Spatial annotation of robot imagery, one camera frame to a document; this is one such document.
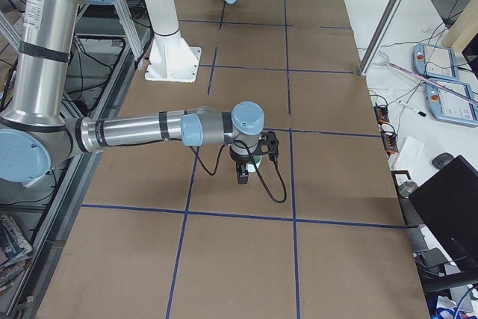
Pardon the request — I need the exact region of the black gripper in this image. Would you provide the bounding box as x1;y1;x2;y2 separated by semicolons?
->
229;147;262;185

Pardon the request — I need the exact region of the light green plastic cup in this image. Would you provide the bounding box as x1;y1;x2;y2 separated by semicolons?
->
246;160;261;173

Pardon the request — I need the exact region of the stack of books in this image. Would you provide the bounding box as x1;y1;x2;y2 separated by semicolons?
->
1;212;33;295

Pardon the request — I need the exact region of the orange black connector block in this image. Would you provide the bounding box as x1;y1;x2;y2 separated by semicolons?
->
373;105;399;157

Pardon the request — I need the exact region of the black marker pen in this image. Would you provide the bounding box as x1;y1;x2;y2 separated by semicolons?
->
398;100;427;117

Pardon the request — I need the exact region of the black computer mouse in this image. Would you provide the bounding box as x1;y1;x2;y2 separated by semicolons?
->
431;152;454;170

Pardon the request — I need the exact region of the black laptop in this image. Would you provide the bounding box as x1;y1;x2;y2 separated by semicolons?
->
409;155;477;271

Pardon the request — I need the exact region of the upper blue teach pendant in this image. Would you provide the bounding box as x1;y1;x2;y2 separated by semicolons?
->
412;43;459;81

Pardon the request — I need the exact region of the blue teach pendant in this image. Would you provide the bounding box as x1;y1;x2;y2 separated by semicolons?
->
412;43;459;81
426;78;477;127

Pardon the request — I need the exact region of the lower blue teach pendant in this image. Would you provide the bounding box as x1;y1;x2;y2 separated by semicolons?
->
426;78;477;127

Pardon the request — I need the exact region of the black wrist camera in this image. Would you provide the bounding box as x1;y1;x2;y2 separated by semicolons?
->
257;131;279;163

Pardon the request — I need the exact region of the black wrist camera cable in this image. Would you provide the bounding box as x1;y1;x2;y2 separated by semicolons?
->
186;139;288;204

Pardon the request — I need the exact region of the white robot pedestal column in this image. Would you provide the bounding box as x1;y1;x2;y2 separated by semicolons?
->
145;0;202;83

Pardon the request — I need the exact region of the aluminium frame post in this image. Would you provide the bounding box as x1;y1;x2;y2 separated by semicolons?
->
358;0;403;76

